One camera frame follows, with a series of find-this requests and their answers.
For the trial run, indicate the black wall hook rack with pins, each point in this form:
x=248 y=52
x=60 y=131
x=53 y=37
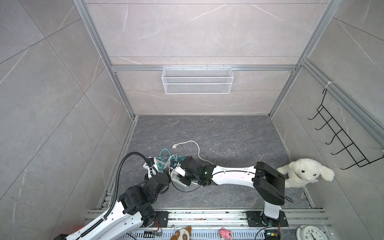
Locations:
x=340 y=134

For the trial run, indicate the pink plush toy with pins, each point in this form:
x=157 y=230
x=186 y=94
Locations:
x=225 y=234

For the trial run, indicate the brown white plush toy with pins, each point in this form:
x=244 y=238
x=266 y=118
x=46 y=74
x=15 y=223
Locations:
x=183 y=234

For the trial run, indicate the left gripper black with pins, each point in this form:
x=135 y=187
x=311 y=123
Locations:
x=147 y=181

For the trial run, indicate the white plush dog toy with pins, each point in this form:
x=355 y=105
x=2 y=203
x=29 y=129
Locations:
x=305 y=171

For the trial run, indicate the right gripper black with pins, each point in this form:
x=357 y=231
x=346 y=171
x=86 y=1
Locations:
x=183 y=181

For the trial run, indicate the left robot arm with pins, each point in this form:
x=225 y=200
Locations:
x=128 y=211

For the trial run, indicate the white alarm clock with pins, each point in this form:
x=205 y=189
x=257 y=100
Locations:
x=307 y=232

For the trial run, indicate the white wire mesh basket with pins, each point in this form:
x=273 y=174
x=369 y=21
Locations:
x=197 y=80

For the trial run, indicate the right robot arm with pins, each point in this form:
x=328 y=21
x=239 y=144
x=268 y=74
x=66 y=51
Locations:
x=267 y=181

